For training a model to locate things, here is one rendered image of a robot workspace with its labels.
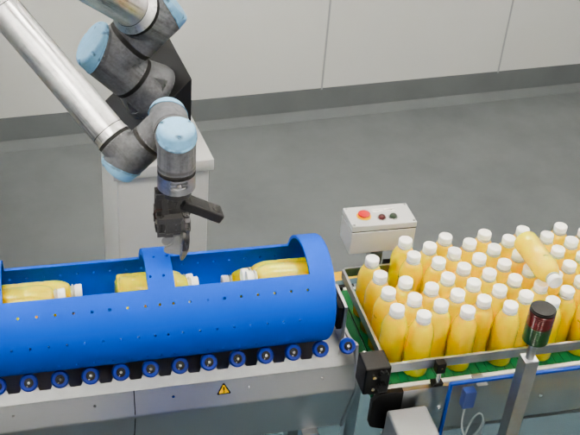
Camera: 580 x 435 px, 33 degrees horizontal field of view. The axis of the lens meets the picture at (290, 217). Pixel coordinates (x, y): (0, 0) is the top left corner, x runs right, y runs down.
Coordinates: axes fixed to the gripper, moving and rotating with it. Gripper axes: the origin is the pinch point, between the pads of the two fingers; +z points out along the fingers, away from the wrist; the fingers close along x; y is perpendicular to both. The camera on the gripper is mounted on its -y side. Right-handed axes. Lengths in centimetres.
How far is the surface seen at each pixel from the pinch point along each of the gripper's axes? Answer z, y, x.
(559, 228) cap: 14, -115, -15
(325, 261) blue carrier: 1.7, -35.2, 5.8
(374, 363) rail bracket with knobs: 24, -46, 22
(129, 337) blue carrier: 12.6, 15.5, 14.0
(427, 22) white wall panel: 73, -186, -293
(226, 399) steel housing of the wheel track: 38.4, -9.5, 13.4
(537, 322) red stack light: 0, -78, 38
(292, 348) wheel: 26.2, -27.2, 9.9
